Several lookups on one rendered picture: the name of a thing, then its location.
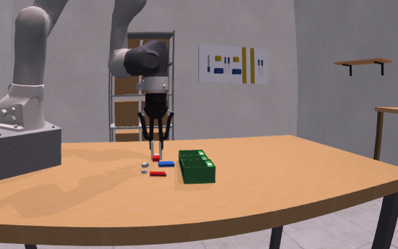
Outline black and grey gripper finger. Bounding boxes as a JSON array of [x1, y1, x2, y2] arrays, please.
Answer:
[[137, 109, 154, 160], [157, 109, 174, 160]]

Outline red aa battery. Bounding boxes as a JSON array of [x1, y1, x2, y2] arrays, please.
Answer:
[[150, 172, 167, 177]]

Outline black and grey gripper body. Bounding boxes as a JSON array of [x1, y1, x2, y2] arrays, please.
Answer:
[[144, 93, 168, 119]]

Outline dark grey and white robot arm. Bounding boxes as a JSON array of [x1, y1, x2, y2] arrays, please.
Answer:
[[0, 0, 169, 132]]

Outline red and white eraser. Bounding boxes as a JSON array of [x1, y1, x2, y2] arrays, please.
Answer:
[[153, 154, 160, 162]]

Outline green three-compartment bin rack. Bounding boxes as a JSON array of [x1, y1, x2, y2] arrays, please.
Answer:
[[179, 150, 216, 184]]

